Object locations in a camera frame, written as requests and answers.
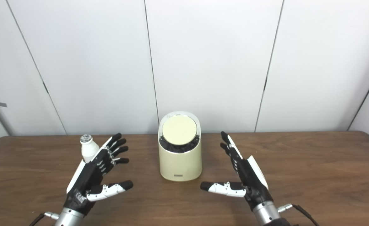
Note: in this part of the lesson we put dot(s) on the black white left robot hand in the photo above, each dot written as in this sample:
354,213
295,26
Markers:
88,179

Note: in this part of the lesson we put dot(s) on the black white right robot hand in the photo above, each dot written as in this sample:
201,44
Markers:
252,180

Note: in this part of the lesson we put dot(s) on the small white plastic bottle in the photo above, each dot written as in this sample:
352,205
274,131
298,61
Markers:
88,150

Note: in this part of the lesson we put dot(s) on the cream round bin lid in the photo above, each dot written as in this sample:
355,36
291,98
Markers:
179,129

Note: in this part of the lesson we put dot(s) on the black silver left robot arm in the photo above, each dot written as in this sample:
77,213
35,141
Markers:
68,218

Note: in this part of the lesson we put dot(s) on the cream-colored bin body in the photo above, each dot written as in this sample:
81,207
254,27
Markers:
180,164

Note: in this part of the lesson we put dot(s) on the black bin liner bag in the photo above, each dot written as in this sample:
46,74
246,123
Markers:
178,148

